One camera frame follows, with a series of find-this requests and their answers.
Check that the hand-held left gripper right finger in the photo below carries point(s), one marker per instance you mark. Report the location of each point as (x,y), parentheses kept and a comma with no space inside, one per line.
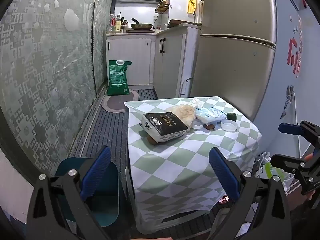
(223,173)

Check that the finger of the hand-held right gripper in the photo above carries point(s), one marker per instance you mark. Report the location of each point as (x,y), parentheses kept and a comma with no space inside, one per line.
(285,161)
(290,128)

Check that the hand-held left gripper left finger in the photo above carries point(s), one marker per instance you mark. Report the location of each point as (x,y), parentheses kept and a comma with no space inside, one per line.
(96,172)

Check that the teal plastic bin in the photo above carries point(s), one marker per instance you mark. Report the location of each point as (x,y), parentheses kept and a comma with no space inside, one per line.
(102,205)

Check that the white round container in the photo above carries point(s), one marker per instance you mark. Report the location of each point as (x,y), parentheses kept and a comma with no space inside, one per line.
(228,125)

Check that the white blue wipes packet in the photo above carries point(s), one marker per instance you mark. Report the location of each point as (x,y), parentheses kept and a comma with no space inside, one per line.
(210,115)

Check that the brown food scrap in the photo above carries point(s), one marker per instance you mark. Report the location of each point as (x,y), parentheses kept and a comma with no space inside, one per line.
(210,127)
(153,141)

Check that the clear bag of flatbread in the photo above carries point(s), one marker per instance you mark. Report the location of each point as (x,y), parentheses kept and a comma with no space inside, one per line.
(183,112)

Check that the black snack bag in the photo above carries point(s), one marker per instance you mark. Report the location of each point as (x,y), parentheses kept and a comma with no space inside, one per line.
(166,126)

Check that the person's right hand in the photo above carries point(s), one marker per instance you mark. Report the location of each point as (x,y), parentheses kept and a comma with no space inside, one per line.
(309,157)

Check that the green white plastic bag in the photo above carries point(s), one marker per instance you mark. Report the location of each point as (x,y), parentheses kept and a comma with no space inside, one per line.
(270,168)

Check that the grey striped floor mat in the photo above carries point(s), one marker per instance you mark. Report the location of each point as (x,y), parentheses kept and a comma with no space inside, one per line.
(110,135)

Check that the green white checkered tablecloth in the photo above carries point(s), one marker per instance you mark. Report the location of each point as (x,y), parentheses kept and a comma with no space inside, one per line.
(175,170)

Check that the dark green round object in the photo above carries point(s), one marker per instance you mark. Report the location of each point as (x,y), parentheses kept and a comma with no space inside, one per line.
(231,116)

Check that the oval grey floor mat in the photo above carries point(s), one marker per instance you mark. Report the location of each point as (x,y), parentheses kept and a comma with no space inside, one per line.
(117,103)

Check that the crumpled white tissue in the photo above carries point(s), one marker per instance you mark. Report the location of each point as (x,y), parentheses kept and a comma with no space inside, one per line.
(196,102)

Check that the beige refrigerator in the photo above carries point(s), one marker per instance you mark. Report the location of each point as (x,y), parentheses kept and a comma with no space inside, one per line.
(235,55)

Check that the green rice bag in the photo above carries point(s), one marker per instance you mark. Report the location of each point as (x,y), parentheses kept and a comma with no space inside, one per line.
(117,80)

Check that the patterned glass sliding door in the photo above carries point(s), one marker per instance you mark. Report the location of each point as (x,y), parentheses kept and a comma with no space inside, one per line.
(50,80)

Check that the white kitchen cabinet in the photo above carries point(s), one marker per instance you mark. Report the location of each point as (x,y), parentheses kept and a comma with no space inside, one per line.
(130,60)

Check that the black induction cooker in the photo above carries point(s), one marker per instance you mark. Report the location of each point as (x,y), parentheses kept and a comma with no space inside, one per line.
(140,31)

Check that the dark sauce bottle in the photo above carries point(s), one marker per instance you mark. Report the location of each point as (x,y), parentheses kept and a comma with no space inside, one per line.
(125,27)

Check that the clear bottle with red label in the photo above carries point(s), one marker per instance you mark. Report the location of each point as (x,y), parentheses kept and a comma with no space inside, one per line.
(112,25)

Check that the wooden cutting board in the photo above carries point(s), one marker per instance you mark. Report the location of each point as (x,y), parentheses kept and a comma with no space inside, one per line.
(180,23)

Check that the frying pan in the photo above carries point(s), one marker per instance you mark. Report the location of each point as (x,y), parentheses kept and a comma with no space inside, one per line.
(142,25)

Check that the small clear bottle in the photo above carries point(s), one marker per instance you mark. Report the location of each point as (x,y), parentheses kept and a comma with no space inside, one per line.
(158,26)

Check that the yellow hanging board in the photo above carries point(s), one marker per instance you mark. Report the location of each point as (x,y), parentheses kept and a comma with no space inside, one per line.
(191,3)

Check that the red wall decoration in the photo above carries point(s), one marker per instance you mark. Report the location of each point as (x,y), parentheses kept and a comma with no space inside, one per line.
(295,55)

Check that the wall spice rack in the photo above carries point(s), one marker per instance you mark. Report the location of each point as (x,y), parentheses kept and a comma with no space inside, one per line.
(162,7)

